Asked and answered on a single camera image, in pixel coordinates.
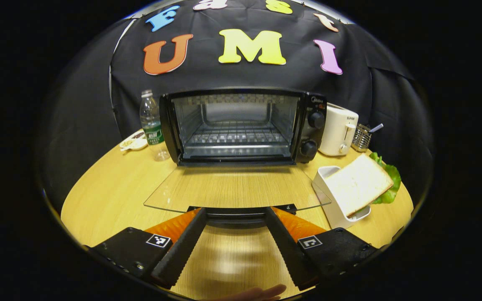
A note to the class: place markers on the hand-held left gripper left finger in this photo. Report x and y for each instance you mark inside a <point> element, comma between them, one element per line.
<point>184,251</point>

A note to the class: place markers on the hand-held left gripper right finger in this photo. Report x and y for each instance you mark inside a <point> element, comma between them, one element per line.
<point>287,251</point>

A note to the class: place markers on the bread and lettuce sandwich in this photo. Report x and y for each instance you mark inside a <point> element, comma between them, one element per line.
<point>356,184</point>

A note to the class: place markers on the black electric oven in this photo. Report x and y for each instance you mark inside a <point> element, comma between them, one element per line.
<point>314,133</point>

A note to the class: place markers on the white plastic tray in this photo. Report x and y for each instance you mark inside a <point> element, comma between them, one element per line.
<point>333,213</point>

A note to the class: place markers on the small white snack dish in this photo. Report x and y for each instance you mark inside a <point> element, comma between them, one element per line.
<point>134,143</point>

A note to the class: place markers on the clear plastic water bottle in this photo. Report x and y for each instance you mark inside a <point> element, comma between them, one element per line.
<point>153,133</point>

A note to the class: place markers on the white toaster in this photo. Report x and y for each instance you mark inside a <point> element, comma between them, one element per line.
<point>335,129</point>

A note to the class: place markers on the metal spoon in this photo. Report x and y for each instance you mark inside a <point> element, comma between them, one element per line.
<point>377,127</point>

